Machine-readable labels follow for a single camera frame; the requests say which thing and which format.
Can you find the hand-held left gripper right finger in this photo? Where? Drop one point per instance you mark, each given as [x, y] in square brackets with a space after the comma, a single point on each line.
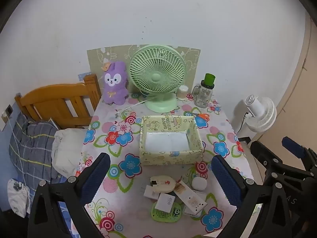
[225, 178]

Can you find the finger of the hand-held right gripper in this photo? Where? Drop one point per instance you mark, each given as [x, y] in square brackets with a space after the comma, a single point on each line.
[293, 148]
[260, 152]

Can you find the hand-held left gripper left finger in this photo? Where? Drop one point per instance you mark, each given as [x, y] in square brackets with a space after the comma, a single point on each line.
[96, 176]

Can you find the white round gadget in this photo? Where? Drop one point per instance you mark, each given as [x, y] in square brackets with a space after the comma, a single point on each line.
[199, 184]

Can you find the white long box brown print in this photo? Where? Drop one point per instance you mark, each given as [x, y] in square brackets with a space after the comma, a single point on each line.
[189, 198]

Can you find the white power adapter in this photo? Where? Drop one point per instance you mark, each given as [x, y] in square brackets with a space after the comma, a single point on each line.
[151, 192]

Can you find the yellow patterned storage box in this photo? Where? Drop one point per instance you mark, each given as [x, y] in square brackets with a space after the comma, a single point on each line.
[171, 158]

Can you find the cream oval cartoon case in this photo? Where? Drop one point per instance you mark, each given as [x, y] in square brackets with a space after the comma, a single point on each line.
[163, 183]

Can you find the green panda mesh case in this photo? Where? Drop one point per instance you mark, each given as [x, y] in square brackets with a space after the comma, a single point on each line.
[173, 214]

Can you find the white square printed adapter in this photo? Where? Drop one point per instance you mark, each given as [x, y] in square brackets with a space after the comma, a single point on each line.
[165, 203]

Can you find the white floor fan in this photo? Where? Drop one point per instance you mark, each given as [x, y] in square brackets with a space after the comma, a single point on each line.
[262, 114]

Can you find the white pillow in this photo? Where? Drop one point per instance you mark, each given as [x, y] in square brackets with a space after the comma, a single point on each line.
[66, 148]

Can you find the blue patterned bed sheet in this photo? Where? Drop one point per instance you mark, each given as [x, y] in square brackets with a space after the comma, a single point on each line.
[65, 218]

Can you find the floral tablecloth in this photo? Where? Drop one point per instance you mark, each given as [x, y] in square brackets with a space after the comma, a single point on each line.
[133, 138]

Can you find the beige wardrobe door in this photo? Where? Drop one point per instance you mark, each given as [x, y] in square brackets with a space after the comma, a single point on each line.
[297, 91]

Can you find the grey plaid blanket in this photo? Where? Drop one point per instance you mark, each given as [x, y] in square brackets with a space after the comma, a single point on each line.
[32, 148]

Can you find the glass jar mug green lid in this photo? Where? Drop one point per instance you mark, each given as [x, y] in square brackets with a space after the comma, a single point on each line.
[204, 94]

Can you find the white printed cloth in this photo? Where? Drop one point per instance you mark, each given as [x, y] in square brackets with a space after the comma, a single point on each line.
[18, 198]

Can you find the purple plush bunny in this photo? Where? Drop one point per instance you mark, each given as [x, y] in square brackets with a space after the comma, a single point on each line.
[115, 84]

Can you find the wooden bed headboard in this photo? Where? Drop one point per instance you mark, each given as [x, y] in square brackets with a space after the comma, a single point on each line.
[49, 94]

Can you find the cotton swab container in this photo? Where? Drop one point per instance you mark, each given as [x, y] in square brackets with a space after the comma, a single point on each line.
[182, 93]

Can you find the green desk fan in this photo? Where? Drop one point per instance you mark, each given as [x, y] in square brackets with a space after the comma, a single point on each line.
[158, 76]

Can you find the blue wall sticker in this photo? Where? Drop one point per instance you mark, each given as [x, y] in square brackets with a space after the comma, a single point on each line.
[84, 75]

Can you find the white wall socket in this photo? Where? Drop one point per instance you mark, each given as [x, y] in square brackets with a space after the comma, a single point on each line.
[4, 121]

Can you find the dark wall switch plate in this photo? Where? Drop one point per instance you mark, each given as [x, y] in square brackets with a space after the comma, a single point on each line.
[9, 109]

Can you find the beige patterned wall board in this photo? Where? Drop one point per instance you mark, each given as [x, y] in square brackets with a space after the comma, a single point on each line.
[109, 54]

